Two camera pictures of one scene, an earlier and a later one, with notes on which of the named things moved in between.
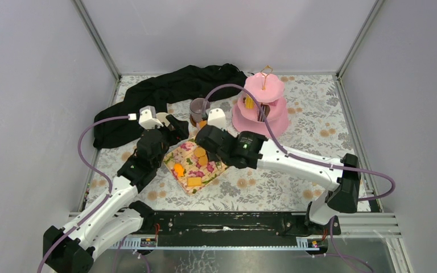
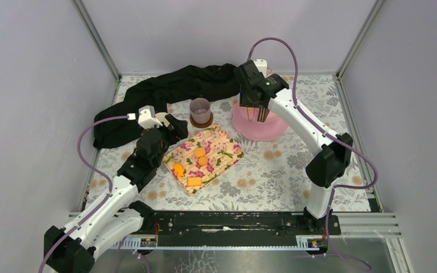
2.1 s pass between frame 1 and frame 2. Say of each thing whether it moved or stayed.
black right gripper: moved
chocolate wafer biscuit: stayed
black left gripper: stayed
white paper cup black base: stayed
